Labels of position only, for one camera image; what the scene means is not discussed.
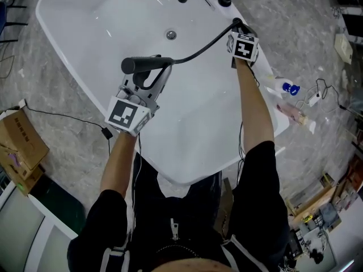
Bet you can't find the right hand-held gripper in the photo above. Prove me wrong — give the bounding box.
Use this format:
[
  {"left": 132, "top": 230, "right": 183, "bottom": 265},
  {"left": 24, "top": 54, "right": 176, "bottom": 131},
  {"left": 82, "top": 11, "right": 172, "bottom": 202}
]
[{"left": 226, "top": 23, "right": 260, "bottom": 69}]

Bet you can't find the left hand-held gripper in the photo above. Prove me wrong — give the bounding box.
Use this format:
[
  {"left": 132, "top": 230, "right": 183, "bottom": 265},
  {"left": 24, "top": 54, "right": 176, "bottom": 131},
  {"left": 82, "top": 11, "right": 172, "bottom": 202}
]
[{"left": 104, "top": 63, "right": 174, "bottom": 138}]

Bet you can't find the black shower hose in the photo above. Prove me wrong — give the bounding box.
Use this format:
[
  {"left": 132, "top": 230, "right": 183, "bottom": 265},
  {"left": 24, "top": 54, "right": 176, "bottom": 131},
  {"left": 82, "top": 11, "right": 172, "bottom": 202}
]
[{"left": 171, "top": 18, "right": 242, "bottom": 65}]

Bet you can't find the person's left forearm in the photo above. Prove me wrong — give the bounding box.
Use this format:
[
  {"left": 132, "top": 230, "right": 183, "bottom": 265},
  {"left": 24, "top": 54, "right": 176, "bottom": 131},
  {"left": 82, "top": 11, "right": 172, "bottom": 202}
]
[{"left": 99, "top": 127, "right": 140, "bottom": 201}]

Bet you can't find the person's right forearm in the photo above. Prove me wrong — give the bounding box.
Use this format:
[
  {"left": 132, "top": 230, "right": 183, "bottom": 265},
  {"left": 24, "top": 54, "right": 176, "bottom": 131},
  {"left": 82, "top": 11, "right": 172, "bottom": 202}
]
[{"left": 234, "top": 57, "right": 275, "bottom": 155}]

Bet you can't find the white bathtub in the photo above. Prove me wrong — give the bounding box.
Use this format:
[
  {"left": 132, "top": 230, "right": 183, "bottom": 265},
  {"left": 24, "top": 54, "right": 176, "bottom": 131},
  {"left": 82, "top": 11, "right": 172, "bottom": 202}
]
[{"left": 35, "top": 0, "right": 290, "bottom": 186}]

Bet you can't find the white bottle with blue pump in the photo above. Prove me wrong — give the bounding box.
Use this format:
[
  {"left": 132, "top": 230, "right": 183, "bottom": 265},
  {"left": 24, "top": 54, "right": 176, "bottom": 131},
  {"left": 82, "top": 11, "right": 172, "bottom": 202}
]
[{"left": 265, "top": 76, "right": 301, "bottom": 96}]

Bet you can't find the pink bottle with white pump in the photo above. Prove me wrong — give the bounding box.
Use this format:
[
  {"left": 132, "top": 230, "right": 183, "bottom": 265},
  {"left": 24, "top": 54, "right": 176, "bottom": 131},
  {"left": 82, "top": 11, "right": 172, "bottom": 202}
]
[{"left": 276, "top": 100, "right": 318, "bottom": 135}]

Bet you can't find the white power strip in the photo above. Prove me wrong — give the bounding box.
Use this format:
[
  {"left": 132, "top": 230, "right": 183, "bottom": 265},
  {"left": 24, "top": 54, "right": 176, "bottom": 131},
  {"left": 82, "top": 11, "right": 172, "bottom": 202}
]
[{"left": 307, "top": 93, "right": 323, "bottom": 108}]

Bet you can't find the cream box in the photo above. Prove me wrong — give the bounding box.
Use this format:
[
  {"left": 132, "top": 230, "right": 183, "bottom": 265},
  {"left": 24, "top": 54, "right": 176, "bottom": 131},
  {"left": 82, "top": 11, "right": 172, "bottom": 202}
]
[{"left": 334, "top": 33, "right": 354, "bottom": 65}]

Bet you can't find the black flat panel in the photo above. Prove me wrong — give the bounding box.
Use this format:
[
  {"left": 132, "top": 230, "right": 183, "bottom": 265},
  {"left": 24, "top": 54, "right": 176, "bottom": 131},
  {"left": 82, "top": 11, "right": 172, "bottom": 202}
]
[{"left": 339, "top": 11, "right": 363, "bottom": 44}]

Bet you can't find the cardboard box with purple tape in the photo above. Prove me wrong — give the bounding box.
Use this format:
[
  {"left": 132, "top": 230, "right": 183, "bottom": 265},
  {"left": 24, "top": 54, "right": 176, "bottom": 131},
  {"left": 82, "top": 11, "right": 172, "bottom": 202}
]
[{"left": 0, "top": 108, "right": 50, "bottom": 181}]

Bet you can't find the white and green counter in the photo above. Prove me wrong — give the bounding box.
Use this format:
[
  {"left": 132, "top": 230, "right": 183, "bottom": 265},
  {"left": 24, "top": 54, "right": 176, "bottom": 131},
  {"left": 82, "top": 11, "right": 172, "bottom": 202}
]
[{"left": 27, "top": 177, "right": 86, "bottom": 239}]

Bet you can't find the cardboard box with green sticker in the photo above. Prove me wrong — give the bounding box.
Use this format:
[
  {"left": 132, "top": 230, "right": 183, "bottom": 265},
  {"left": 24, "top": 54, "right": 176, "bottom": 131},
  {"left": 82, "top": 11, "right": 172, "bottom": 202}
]
[{"left": 15, "top": 164, "right": 47, "bottom": 197}]

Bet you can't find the person's black jacket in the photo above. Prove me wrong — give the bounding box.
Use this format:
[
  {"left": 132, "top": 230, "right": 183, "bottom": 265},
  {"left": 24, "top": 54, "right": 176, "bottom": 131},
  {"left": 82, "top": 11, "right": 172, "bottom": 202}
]
[{"left": 66, "top": 140, "right": 292, "bottom": 272}]

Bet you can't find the dark blue chair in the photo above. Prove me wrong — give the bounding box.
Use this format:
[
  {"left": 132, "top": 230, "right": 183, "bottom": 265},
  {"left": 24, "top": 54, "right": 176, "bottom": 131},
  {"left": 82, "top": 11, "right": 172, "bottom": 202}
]
[{"left": 0, "top": 0, "right": 29, "bottom": 44}]

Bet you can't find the wooden side table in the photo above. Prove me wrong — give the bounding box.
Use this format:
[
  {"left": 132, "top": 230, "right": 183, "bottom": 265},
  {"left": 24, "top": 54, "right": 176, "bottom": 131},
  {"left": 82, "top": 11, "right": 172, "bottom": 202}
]
[{"left": 285, "top": 180, "right": 345, "bottom": 223}]

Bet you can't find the person's chest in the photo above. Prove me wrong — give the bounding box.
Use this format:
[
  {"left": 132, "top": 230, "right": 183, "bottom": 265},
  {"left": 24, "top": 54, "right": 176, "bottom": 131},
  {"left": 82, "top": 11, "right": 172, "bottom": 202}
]
[{"left": 150, "top": 258, "right": 236, "bottom": 272}]

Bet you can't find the white display cabinet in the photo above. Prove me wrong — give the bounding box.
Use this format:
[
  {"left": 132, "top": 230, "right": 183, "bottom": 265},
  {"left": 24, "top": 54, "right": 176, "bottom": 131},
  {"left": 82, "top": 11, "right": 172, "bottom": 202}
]
[{"left": 0, "top": 184, "right": 48, "bottom": 272}]

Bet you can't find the black floor power cable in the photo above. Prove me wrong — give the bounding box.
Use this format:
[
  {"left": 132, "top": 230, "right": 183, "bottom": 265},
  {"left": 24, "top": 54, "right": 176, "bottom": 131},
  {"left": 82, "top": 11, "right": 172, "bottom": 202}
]
[{"left": 26, "top": 106, "right": 114, "bottom": 156}]

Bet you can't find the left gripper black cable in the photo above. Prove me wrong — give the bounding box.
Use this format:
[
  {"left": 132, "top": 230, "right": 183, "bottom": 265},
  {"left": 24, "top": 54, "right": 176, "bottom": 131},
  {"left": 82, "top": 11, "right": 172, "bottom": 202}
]
[{"left": 132, "top": 133, "right": 143, "bottom": 186}]

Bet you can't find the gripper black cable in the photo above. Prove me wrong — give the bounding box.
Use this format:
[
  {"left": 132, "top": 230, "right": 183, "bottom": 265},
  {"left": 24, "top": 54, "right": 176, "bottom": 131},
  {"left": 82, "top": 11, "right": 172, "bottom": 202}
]
[
  {"left": 132, "top": 133, "right": 143, "bottom": 186},
  {"left": 237, "top": 120, "right": 247, "bottom": 181}
]

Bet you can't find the black cable with adapter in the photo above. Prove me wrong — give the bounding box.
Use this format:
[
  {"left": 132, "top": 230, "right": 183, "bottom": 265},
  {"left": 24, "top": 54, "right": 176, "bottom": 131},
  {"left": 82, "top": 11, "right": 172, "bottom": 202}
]
[{"left": 315, "top": 78, "right": 363, "bottom": 116}]

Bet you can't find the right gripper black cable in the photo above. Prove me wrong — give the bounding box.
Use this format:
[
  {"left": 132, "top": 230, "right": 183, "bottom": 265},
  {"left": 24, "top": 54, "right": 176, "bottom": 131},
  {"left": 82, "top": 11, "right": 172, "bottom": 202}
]
[{"left": 237, "top": 120, "right": 247, "bottom": 181}]

